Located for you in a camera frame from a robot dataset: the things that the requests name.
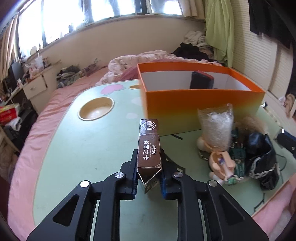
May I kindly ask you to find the black lace-trimmed garment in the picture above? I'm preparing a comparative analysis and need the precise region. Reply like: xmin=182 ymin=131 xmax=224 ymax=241
xmin=244 ymin=132 xmax=280 ymax=191

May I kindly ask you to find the brown card box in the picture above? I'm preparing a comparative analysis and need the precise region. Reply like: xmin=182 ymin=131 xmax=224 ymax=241
xmin=137 ymin=118 xmax=162 ymax=193

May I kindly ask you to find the pink bed sheet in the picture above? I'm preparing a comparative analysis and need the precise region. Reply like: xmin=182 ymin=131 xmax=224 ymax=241
xmin=8 ymin=68 xmax=295 ymax=240

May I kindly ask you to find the green toy car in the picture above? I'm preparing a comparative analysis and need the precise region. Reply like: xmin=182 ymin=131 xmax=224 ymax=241
xmin=229 ymin=128 xmax=245 ymax=179

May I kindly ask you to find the doll with plastic-wrapped head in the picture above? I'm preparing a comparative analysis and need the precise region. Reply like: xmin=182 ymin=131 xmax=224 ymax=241
xmin=197 ymin=103 xmax=241 ymax=186

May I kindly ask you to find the red tissue box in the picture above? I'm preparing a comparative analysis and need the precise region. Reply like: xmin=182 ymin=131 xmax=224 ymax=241
xmin=0 ymin=103 xmax=21 ymax=125

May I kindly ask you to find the white bedside desk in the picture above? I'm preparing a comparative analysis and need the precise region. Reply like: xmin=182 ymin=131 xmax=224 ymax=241
xmin=13 ymin=60 xmax=61 ymax=114

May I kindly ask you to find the orange gradient storage box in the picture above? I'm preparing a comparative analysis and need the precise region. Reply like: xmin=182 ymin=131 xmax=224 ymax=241
xmin=138 ymin=62 xmax=265 ymax=136

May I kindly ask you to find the dark phone in box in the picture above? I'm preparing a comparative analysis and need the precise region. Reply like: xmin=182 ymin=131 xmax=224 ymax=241
xmin=190 ymin=71 xmax=214 ymax=89

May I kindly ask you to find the pink crumpled blanket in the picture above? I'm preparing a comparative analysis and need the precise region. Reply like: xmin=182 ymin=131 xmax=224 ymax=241
xmin=95 ymin=50 xmax=222 ymax=86

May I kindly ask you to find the black clothes pile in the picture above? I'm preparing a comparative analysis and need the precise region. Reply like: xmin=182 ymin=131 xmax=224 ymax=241
xmin=172 ymin=43 xmax=217 ymax=62

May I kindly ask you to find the white clothes pile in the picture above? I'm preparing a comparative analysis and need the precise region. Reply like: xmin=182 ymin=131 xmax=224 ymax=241
xmin=183 ymin=31 xmax=214 ymax=56

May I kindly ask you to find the green curtain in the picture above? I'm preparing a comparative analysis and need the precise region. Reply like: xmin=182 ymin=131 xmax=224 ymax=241
xmin=205 ymin=0 xmax=235 ymax=67

